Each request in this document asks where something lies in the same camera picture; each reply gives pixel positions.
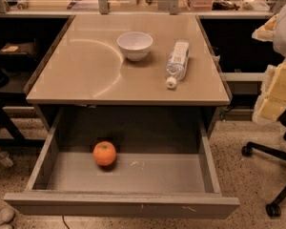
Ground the grey counter cabinet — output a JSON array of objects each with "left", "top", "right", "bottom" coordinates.
[{"left": 23, "top": 13, "right": 233, "bottom": 138}]

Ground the small clear jar on floor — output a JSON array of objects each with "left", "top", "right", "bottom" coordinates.
[{"left": 0, "top": 148, "right": 14, "bottom": 168}]

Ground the grey open drawer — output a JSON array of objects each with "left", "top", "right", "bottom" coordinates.
[{"left": 4, "top": 107, "right": 239, "bottom": 219}]

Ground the white shoe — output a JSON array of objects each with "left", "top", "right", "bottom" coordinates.
[{"left": 0, "top": 208, "right": 15, "bottom": 229}]

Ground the white ceramic bowl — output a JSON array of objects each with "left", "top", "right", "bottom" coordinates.
[{"left": 116, "top": 31, "right": 153, "bottom": 62}]

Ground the orange fruit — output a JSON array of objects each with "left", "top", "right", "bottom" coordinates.
[{"left": 92, "top": 141, "right": 116, "bottom": 166}]

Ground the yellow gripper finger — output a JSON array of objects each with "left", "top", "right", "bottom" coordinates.
[
  {"left": 252, "top": 14, "right": 278, "bottom": 42},
  {"left": 252, "top": 59, "right": 286, "bottom": 125}
]

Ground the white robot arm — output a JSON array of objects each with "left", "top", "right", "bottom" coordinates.
[{"left": 252, "top": 3, "right": 286, "bottom": 125}]

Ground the clear plastic water bottle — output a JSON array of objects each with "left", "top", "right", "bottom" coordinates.
[{"left": 165, "top": 40, "right": 190, "bottom": 89}]

